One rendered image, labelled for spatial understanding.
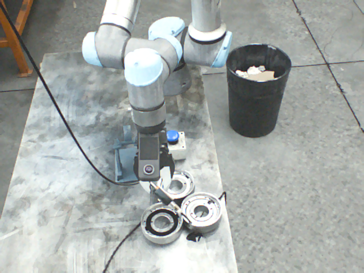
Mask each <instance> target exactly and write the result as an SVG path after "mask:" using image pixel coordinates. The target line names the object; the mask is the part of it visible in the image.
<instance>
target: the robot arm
mask: <svg viewBox="0 0 364 273"><path fill-rule="evenodd" d="M139 3H140V0H107V1H106V5H105V8H104V13H103V15H102V19H101V23H100V26H99V30H98V32H90V33H88V34H87V35H86V37H84V40H83V43H82V54H83V57H84V59H85V60H86V62H87V63H88V64H92V65H96V66H99V67H103V68H105V67H108V68H115V69H122V70H125V77H126V80H127V87H128V92H129V100H130V106H131V107H128V111H131V115H132V119H133V123H134V127H135V129H136V130H137V136H136V147H137V150H136V151H135V154H136V155H137V156H134V162H133V171H134V173H135V175H136V178H137V179H138V181H139V183H140V184H141V185H142V187H143V188H144V189H145V190H146V191H147V192H148V193H151V186H150V182H155V181H158V180H159V179H160V177H162V184H163V189H164V190H165V191H167V190H168V188H169V186H170V184H171V180H172V178H173V173H174V171H175V161H174V159H173V157H172V154H168V153H169V148H168V140H167V128H166V127H164V126H165V125H166V103H165V99H164V96H176V95H179V94H180V93H183V92H185V91H186V90H188V89H189V87H190V86H191V83H192V78H191V73H190V71H189V69H188V66H187V64H193V65H200V66H205V67H209V68H212V67H214V68H221V67H223V66H224V64H225V62H226V58H228V54H229V50H230V46H231V40H232V32H230V31H226V25H225V23H224V22H223V21H222V20H221V0H191V9H192V17H193V21H192V22H191V23H190V25H189V27H186V26H185V23H184V21H183V20H182V19H180V18H177V17H167V18H163V19H160V20H157V21H156V22H154V23H153V24H152V25H151V27H150V29H149V31H148V34H149V39H140V38H132V37H131V33H132V30H133V26H134V22H135V18H136V15H137V12H138V7H139ZM163 130H164V131H165V132H161V131H163Z"/></svg>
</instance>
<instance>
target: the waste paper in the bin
mask: <svg viewBox="0 0 364 273"><path fill-rule="evenodd" d="M264 70H266V69H265V68H264V66H260V67H259V68H255V67H254V66H253V67H250V68H249V69H248V71H247V72H241V71H236V74H238V75H239V76H241V77H243V78H246V79H249V80H255V81H266V80H272V79H274V77H273V75H274V72H272V71H265V72H264Z"/></svg>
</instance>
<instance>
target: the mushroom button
mask: <svg viewBox="0 0 364 273"><path fill-rule="evenodd" d="M179 137H180V135H179V133H178V132H177V131H174V130H171V131H168V132H167V140H168V141H171V142H173V141H176V140H178V139H179Z"/></svg>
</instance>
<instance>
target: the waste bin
mask: <svg viewBox="0 0 364 273"><path fill-rule="evenodd" d="M253 66H254V67H255V68H259V67H260V66H264V68H265V69H266V70H264V72H265V71H272V72H274V75H273V77H274V79H272V80H266V81H255V80H249V79H246V78H243V77H241V76H239V75H238V74H236V71H241V72H247V71H248V69H249V68H250V67H253ZM291 66H292V64H291V59H290V58H289V57H288V55H287V54H286V53H285V52H284V51H282V50H281V49H280V48H277V47H274V46H271V45H267V44H264V43H256V44H247V45H242V46H240V47H237V48H235V49H234V50H232V51H231V52H230V53H229V54H228V57H227V58H226V78H227V83H228V91H229V118H230V125H231V127H232V128H233V130H234V131H235V132H237V133H238V134H241V135H243V136H246V137H262V136H265V135H267V134H269V133H271V132H272V131H273V130H274V128H275V125H276V121H277V118H278V114H279V111H280V107H281V104H282V99H283V94H284V90H285V88H286V85H287V81H288V76H289V72H290V70H291Z"/></svg>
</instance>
